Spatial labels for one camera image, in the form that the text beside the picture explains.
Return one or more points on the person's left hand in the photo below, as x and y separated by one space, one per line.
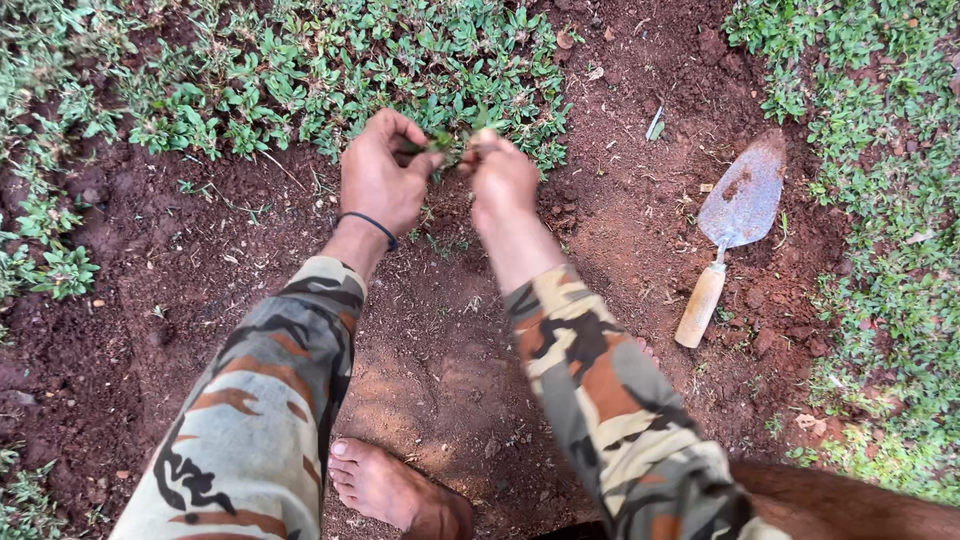
379 184

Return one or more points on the person's right hand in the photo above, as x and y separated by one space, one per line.
501 180

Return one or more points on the person's right fingers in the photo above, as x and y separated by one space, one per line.
480 148

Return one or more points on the small green weed sprig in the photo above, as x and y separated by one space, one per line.
444 141

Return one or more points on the dark wrist band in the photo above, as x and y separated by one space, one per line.
371 223

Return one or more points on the pale dry leaf strip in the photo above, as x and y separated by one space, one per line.
655 124

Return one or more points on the patch of green ground plants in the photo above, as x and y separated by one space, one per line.
300 75

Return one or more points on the person's right foot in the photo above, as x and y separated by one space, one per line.
647 350

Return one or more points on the person's foot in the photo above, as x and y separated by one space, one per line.
647 350
390 487

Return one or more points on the person's left foot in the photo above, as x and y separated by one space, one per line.
390 487

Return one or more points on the strip of green ground plants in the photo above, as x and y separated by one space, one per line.
877 240

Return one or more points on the person's right leg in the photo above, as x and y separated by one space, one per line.
832 499

